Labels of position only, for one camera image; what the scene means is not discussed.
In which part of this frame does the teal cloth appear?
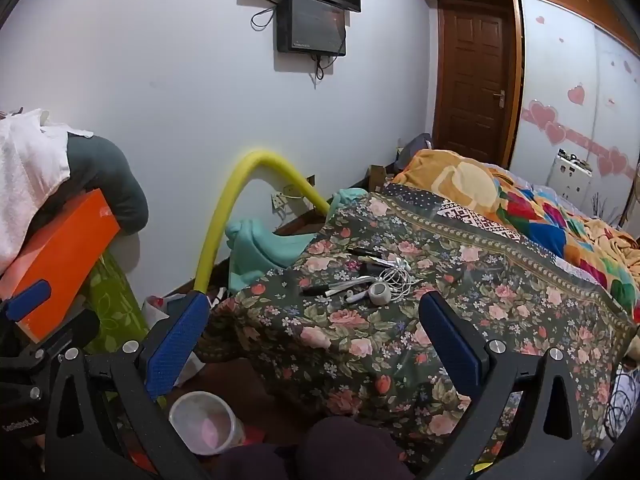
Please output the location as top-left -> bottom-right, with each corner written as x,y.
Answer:
224,187 -> 371,293

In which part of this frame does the white earphone cable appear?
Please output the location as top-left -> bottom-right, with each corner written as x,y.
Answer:
367,254 -> 428,303

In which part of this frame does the orange tan blanket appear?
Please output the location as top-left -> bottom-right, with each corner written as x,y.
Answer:
390,148 -> 640,323

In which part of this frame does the dark green cushion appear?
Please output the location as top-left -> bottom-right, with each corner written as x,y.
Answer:
27,135 -> 150,237

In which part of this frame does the grey tape roll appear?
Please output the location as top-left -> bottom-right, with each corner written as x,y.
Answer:
368,282 -> 394,306

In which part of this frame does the black pen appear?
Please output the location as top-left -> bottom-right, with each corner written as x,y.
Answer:
345,246 -> 398,262

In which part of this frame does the dark backpack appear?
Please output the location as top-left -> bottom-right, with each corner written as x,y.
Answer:
397,133 -> 433,171

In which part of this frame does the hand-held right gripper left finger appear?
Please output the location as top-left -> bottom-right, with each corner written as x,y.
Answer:
45,291 -> 216,480

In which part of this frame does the orange box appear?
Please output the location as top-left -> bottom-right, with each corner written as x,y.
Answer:
2,188 -> 122,342

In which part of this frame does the yellow foam tube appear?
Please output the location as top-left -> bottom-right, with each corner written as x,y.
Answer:
194,148 -> 332,293

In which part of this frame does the small white cabinet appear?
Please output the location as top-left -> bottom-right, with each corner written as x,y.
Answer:
546,150 -> 596,198

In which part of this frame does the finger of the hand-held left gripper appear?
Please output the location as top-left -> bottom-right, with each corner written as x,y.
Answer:
0,280 -> 101,361

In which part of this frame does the cardboard box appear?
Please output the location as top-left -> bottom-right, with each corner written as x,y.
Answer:
369,164 -> 392,192

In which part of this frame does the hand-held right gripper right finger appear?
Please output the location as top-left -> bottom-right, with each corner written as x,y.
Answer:
419,291 -> 597,480

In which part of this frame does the translucent plastic cup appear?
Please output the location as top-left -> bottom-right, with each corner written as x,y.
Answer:
168,391 -> 247,457

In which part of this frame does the black wire basket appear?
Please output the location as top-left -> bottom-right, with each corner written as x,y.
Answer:
606,362 -> 640,443

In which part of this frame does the small black wall monitor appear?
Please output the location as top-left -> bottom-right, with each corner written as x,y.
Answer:
277,0 -> 347,57

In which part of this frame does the brown wooden door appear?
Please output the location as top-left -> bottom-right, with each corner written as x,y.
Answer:
432,0 -> 516,168

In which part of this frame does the white towel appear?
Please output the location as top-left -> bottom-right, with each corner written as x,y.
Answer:
0,108 -> 95,273

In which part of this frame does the black monitor cable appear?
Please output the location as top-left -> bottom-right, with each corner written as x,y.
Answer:
312,52 -> 337,82

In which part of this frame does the green leaf-print bag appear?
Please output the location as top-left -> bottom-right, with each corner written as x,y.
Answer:
80,250 -> 168,406

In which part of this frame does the dark floral blanket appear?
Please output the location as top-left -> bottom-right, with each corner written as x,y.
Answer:
192,182 -> 638,478

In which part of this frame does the white plastic bag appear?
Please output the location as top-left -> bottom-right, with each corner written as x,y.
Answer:
142,294 -> 193,333

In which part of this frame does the wardrobe with heart stickers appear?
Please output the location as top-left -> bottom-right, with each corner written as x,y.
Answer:
507,0 -> 640,231

